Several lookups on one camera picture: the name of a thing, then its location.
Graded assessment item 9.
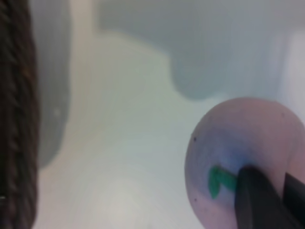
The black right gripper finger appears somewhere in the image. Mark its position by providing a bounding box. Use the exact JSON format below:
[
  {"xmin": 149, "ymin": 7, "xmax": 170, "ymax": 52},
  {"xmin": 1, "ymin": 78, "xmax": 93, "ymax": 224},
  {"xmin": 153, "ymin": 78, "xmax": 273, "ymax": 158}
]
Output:
[{"xmin": 234, "ymin": 164, "xmax": 305, "ymax": 229}]

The pink peach with green leaf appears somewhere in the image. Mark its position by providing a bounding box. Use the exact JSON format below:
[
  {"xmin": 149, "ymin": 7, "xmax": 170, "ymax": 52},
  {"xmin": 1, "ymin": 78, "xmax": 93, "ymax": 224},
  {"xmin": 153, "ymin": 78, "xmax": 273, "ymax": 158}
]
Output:
[{"xmin": 184, "ymin": 96, "xmax": 305, "ymax": 229}]

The dark brown wicker basket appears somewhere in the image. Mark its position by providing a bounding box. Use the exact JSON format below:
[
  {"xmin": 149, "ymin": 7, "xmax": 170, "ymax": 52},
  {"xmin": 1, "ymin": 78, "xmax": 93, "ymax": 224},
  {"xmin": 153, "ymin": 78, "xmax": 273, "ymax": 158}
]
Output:
[{"xmin": 0, "ymin": 0, "xmax": 40, "ymax": 229}]

